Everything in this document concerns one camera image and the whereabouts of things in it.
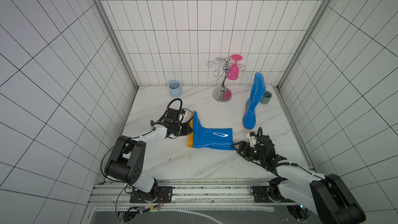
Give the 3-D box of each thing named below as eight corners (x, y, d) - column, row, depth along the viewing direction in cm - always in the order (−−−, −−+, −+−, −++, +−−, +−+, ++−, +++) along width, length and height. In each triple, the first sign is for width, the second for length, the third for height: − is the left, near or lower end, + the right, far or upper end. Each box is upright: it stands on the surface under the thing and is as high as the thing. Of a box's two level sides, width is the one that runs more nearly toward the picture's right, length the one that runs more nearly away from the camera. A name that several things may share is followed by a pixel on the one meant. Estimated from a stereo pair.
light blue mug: (168, 98, 115) (166, 91, 109) (170, 86, 123) (169, 80, 117) (182, 98, 115) (181, 91, 109) (183, 86, 123) (182, 80, 117)
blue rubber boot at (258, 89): (241, 126, 99) (252, 101, 79) (247, 99, 114) (257, 72, 94) (251, 129, 98) (264, 104, 77) (255, 101, 113) (266, 74, 92)
